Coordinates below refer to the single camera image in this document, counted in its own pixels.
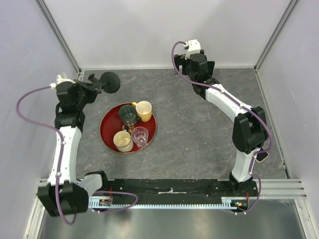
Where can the light blue cable duct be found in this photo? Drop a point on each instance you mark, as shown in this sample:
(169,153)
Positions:
(97,203)

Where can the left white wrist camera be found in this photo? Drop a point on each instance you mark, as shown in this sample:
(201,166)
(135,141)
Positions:
(61,78)

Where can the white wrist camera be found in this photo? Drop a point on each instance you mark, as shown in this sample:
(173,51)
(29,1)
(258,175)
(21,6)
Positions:
(61,78)
(192,47)

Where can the cream cup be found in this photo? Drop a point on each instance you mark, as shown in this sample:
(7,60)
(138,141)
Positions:
(123,141)

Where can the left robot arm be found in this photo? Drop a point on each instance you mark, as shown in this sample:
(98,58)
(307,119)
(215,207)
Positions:
(63,194)

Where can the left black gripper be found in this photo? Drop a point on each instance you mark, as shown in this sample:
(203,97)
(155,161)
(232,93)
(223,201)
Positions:
(93,90)

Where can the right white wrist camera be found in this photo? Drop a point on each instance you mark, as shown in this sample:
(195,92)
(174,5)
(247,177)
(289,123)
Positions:
(192,47)

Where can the dark green glass cup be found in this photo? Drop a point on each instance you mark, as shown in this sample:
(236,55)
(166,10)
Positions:
(128,115)

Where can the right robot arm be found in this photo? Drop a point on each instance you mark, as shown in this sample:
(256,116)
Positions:
(250,129)

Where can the red round tray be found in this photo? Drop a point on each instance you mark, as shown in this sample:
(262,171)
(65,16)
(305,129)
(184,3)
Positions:
(112,123)

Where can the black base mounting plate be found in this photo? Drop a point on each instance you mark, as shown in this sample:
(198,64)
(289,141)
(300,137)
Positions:
(181,191)

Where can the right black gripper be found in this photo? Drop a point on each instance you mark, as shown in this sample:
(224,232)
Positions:
(180,60)

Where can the clear drinking glass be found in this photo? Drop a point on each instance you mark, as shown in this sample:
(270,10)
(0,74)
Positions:
(140,136)

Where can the yellow mug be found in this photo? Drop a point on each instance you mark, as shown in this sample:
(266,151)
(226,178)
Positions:
(144,110)

